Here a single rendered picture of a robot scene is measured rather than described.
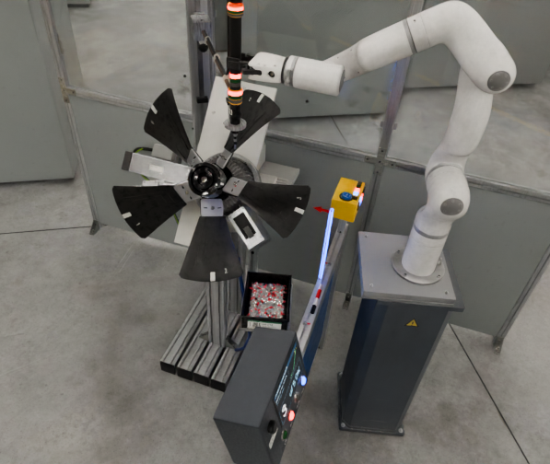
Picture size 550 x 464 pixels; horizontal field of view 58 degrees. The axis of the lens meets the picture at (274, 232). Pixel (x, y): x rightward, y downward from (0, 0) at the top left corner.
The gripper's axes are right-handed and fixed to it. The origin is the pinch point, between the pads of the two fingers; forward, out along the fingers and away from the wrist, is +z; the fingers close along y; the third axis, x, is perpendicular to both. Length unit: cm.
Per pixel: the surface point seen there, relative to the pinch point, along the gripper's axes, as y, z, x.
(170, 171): 8, 30, -52
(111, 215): 71, 114, -149
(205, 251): -18, 4, -62
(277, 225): -9, -19, -49
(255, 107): 16.7, -0.6, -22.4
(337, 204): 21, -34, -58
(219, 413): -82, -30, -40
